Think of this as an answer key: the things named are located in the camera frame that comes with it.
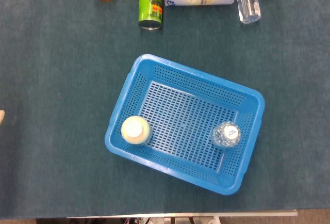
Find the milky drink bottle white cap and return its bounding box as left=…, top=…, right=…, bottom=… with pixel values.
left=121, top=115, right=152, bottom=146

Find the small Aquafina water bottle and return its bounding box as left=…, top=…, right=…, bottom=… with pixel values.
left=211, top=121, right=242, bottom=148

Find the blue perforated plastic basket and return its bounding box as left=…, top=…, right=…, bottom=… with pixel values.
left=104, top=53, right=266, bottom=196

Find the teal felt table cloth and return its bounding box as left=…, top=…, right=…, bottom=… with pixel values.
left=0, top=0, right=330, bottom=219

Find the green Pringles can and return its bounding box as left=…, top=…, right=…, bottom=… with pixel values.
left=138, top=0, right=164, bottom=30

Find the clear unlabelled plastic bottle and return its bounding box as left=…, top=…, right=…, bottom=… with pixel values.
left=236, top=0, right=261, bottom=24

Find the dark robot base frame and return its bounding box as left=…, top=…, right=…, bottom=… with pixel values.
left=36, top=216, right=221, bottom=224

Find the aluminium table edge rail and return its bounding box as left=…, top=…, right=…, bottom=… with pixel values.
left=67, top=210, right=299, bottom=218

